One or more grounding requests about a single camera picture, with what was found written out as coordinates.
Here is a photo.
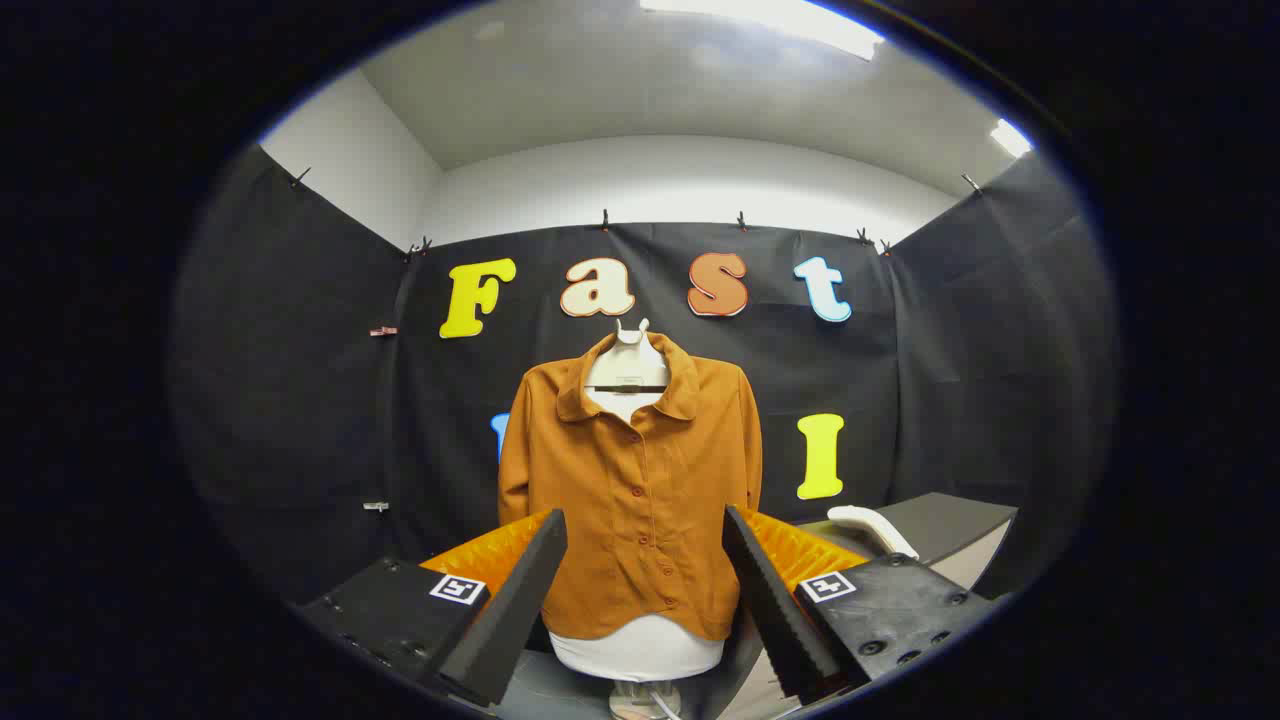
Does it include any white garment steamer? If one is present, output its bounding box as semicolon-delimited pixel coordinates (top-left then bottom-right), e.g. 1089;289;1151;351
827;505;919;561

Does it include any mannequin stand base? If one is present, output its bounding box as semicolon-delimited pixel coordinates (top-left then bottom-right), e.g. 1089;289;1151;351
610;680;683;720

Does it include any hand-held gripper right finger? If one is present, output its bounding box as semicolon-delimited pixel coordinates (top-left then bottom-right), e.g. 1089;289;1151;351
722;505;1004;706

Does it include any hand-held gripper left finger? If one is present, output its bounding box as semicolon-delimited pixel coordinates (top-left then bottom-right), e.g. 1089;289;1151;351
296;508;569;709

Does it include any black backdrop cloth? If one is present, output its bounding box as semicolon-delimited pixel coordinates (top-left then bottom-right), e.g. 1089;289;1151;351
168;145;1119;606

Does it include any white mannequin torso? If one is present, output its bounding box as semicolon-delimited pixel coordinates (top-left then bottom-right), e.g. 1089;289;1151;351
553;388;726;683

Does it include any long ceiling light panel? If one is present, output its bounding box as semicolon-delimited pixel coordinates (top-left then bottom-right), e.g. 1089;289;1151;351
640;0;886;61

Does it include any orange button-up shirt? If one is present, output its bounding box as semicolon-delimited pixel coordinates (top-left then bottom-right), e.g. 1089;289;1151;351
497;332;764;642

